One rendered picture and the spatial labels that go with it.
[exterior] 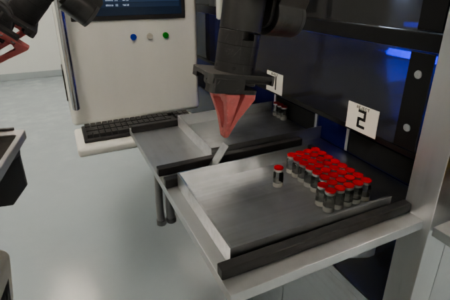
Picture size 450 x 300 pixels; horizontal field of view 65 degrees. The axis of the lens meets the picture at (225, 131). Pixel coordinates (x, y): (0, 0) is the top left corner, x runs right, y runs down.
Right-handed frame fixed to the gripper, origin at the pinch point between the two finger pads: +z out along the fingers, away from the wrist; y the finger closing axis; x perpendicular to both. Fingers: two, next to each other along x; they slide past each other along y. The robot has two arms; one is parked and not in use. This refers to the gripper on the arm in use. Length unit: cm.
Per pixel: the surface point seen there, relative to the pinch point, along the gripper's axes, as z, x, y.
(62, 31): -3, 83, -18
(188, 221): 20.7, 7.7, -0.6
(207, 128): 17, 48, 20
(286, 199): 17.3, 5.5, 19.5
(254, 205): 18.4, 6.7, 12.6
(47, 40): 61, 544, -18
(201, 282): 104, 74, 39
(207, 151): 16.9, 30.3, 12.5
